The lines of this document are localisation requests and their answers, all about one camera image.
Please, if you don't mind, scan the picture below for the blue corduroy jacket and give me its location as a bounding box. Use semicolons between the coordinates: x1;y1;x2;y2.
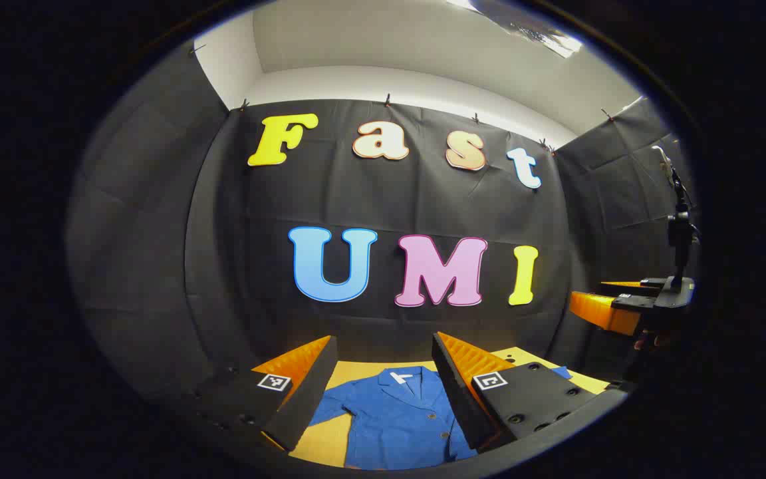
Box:
308;365;573;471

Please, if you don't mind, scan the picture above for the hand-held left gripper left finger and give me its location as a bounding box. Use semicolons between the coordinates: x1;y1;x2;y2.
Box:
187;335;338;453

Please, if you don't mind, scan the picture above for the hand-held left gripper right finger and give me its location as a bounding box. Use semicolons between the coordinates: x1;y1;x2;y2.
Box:
432;331;627;455

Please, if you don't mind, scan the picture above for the ceiling light panel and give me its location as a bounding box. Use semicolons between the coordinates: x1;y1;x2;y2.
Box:
446;0;584;59

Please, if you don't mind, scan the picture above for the black backdrop cloth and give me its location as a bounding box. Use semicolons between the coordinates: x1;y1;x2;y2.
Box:
67;40;700;426

